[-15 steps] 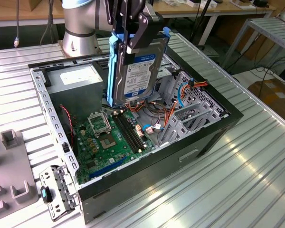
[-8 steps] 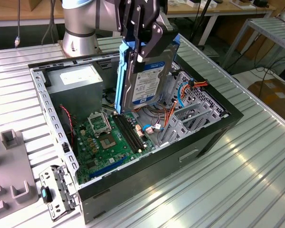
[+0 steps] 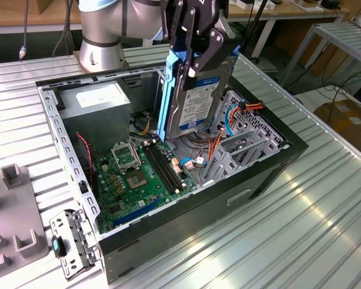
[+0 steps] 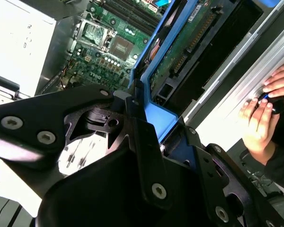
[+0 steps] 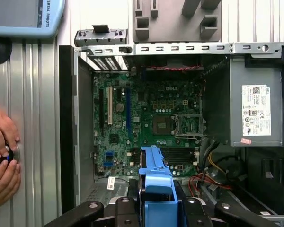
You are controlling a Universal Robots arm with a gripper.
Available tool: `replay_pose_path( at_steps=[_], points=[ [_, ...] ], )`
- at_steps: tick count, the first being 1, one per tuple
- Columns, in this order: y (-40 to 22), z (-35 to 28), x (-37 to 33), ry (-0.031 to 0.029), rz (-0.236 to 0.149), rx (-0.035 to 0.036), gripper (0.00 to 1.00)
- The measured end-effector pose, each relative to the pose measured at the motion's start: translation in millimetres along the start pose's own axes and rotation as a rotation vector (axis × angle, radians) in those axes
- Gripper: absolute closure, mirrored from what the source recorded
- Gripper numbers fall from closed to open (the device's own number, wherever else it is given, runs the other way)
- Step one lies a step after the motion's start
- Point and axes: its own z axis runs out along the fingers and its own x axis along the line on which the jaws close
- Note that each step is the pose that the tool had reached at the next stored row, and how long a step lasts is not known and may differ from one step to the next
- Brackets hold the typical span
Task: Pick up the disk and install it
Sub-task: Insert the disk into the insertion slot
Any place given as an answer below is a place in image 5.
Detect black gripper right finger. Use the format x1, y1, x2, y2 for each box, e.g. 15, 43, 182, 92
173, 180, 284, 227

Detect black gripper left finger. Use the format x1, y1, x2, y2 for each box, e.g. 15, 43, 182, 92
44, 179, 142, 227

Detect hard disk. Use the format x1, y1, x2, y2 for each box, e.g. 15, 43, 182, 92
137, 145, 188, 227

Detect round black tool blue ring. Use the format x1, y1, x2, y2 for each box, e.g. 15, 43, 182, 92
0, 139, 21, 170

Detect grey metal disk bay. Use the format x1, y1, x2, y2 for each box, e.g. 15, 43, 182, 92
78, 177, 142, 206

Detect person's right hand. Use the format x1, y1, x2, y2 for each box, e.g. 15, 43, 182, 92
0, 159, 22, 211

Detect person's left hand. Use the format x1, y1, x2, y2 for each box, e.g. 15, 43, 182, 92
0, 105, 21, 159

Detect green motherboard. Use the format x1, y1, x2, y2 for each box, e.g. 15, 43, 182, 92
92, 72, 205, 179

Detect CPU socket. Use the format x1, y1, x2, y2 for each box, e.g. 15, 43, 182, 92
152, 115, 174, 136

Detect metal socket cover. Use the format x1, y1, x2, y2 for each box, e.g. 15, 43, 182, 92
173, 114, 207, 138

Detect black expansion slot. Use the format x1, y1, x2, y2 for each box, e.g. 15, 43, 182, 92
98, 88, 104, 128

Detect white expansion slot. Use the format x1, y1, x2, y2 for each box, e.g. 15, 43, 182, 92
106, 86, 113, 125

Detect black open PC case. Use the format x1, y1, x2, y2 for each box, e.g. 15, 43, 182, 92
58, 41, 284, 227

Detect grey power supply unit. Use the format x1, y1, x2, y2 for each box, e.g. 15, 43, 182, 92
229, 56, 284, 148

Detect grey parts rack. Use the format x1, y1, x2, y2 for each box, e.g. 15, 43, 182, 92
132, 0, 223, 44

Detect pale blue teach pendant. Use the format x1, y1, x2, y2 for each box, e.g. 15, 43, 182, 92
0, 0, 66, 38

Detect red wires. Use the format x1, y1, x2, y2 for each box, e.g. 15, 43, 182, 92
189, 174, 232, 197

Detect yellow and black wires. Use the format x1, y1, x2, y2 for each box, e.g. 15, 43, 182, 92
202, 141, 228, 180

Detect red black twisted fan wire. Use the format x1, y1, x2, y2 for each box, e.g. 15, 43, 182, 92
145, 65, 204, 72

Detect grey slot retainer bracket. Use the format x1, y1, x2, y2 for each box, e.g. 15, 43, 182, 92
74, 24, 128, 47

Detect black round mount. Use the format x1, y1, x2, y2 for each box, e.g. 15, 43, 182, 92
0, 37, 12, 65

